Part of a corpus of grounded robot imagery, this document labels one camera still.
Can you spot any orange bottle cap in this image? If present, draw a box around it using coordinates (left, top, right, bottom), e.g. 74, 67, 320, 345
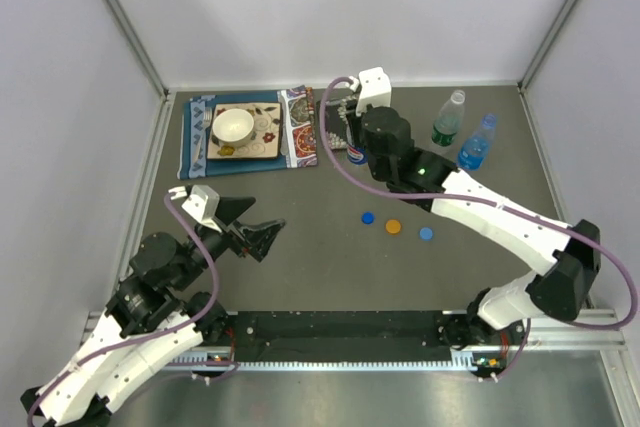
385, 219, 402, 235

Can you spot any aluminium slotted rail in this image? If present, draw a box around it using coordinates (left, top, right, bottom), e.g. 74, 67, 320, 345
84, 310, 626, 373

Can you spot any left aluminium corner post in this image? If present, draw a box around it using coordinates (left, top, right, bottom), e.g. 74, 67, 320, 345
103, 0, 169, 99

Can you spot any blue patterned placemat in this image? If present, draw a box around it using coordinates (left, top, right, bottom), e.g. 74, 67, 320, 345
177, 85, 318, 181

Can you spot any silver fork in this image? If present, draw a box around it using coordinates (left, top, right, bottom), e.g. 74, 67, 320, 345
192, 107, 213, 170

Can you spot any green label water bottle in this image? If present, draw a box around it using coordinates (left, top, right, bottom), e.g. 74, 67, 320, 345
431, 90, 466, 154

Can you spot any beige floral square plate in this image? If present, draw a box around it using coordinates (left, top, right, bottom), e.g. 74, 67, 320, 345
207, 102, 282, 160

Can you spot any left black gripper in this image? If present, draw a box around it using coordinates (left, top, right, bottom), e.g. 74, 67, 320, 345
174, 196, 286, 290

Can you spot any red-blue label water bottle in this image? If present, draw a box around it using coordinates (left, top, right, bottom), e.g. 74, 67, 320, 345
346, 145, 367, 165

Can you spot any purple cable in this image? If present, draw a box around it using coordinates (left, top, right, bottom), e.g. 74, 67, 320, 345
321, 76, 640, 382
25, 191, 221, 427

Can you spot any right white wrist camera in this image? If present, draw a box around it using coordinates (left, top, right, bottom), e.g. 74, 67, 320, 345
349, 67, 392, 117

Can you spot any cream ceramic bowl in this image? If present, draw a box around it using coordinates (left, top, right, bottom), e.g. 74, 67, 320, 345
211, 109, 255, 147

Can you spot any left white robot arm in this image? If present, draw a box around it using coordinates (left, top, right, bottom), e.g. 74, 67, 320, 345
21, 185, 286, 426

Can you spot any dark blue bottle cap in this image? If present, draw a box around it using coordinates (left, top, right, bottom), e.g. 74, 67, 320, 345
361, 212, 375, 225

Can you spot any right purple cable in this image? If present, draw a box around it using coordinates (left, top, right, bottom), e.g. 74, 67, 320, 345
321, 76, 640, 382

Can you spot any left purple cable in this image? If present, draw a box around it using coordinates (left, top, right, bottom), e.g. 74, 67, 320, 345
25, 191, 221, 427

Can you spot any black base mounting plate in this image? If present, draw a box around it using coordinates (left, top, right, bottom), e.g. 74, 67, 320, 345
217, 310, 471, 363

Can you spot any aluminium corner post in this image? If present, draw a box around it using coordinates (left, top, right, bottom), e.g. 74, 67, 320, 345
103, 0, 169, 99
518, 0, 580, 92

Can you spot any right aluminium corner post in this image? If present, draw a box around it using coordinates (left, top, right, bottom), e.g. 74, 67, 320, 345
518, 0, 580, 92

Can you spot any blue label water bottle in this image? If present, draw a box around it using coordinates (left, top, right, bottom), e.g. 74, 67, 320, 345
457, 113, 497, 171

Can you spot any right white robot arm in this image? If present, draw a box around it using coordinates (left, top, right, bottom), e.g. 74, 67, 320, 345
339, 107, 601, 345

